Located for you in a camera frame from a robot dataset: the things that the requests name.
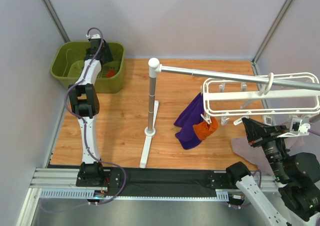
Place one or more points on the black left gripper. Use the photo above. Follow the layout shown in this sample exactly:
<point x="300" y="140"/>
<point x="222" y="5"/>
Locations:
<point x="107" y="55"/>

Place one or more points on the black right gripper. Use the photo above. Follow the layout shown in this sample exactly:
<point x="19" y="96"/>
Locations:
<point x="263" y="137"/>

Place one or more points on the orange sock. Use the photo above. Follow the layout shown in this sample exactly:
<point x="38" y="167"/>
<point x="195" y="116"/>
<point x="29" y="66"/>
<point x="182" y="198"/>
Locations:
<point x="110" y="73"/>
<point x="204" y="129"/>

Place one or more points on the white clip sock hanger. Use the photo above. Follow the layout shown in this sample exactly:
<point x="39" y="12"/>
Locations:
<point x="263" y="94"/>

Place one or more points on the purple cloth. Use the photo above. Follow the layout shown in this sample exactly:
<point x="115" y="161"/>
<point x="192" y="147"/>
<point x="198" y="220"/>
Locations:
<point x="190" y="116"/>

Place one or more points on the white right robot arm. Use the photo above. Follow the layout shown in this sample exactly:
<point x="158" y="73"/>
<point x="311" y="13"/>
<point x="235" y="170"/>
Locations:
<point x="295" y="176"/>

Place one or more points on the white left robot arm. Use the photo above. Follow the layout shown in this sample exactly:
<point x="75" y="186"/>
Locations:
<point x="85" y="106"/>

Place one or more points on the pale lilac hanging cloth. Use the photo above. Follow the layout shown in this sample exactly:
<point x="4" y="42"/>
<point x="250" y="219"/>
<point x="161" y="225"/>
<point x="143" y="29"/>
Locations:
<point x="256" y="156"/>

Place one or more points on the green plastic laundry basket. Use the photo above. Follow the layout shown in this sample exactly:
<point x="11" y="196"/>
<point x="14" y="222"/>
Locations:
<point x="69" y="63"/>

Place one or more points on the white and grey drying rack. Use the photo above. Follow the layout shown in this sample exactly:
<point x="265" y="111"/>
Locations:
<point x="247" y="83"/>

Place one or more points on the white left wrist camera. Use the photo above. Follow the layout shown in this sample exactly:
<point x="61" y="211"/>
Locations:
<point x="94" y="36"/>

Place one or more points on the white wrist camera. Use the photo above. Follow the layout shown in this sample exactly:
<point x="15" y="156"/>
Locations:
<point x="298" y="127"/>
<point x="94" y="36"/>

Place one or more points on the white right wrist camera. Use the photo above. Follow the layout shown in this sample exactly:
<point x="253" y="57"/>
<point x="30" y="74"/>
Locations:
<point x="298" y="127"/>

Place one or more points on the aluminium mounting rail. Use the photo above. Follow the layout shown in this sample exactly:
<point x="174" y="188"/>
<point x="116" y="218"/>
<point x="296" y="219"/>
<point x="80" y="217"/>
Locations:
<point x="61" y="183"/>

